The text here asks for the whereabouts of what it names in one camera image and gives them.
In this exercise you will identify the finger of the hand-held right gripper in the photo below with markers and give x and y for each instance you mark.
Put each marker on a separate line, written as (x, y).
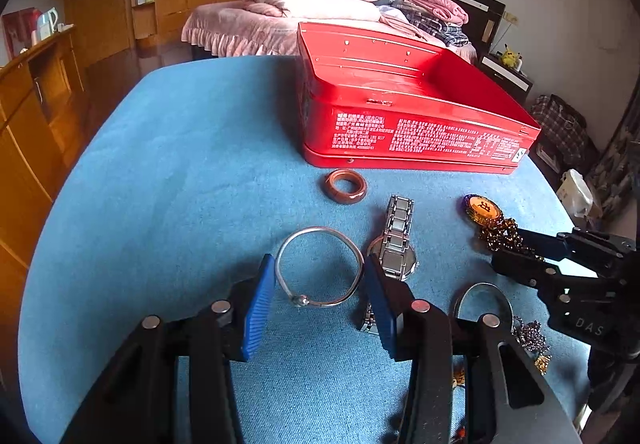
(525, 269)
(545, 244)

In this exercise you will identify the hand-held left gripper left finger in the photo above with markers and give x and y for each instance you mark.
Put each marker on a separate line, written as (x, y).
(257, 309)

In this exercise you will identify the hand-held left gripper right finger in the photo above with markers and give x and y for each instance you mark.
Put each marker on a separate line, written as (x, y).
(382, 309)

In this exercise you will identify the thin silver bangle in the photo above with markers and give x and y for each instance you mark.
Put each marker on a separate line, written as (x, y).
(300, 300)

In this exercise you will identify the gold coin pendant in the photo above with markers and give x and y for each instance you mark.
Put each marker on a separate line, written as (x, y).
(482, 211)

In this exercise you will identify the wide silver bangle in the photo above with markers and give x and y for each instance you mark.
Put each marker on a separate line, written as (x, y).
(457, 299)

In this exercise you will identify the silver metal wristwatch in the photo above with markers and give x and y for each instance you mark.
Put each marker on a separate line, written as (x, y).
(397, 234)

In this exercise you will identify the small gold pendant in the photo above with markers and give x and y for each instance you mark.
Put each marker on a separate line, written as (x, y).
(542, 364)

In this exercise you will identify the red tin box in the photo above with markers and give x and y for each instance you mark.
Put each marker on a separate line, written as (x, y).
(400, 124)

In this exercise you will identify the white plastic bin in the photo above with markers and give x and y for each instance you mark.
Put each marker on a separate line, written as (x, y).
(575, 191)

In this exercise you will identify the plaid bag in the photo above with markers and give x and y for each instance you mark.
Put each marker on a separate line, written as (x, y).
(562, 129)

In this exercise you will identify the dark nightstand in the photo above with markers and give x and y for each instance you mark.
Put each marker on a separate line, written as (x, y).
(505, 79)

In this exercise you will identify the yellow plush toy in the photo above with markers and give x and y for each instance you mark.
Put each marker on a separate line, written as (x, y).
(511, 56)

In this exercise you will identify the plaid folded clothes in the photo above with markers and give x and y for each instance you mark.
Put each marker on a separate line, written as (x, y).
(440, 29)

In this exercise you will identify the pink folded blanket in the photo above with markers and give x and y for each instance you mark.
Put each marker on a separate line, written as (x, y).
(435, 4)

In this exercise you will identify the bed with pink sheet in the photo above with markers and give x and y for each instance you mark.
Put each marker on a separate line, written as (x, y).
(225, 24)

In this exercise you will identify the wooden sideboard cabinet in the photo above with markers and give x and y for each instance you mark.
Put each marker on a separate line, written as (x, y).
(30, 134)

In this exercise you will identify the white electric kettle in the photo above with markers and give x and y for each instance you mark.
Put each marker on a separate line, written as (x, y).
(49, 21)

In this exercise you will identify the wall switch plate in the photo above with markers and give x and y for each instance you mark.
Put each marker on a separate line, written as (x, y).
(509, 16)

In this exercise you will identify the red picture frame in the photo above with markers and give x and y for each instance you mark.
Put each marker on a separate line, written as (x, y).
(17, 31)

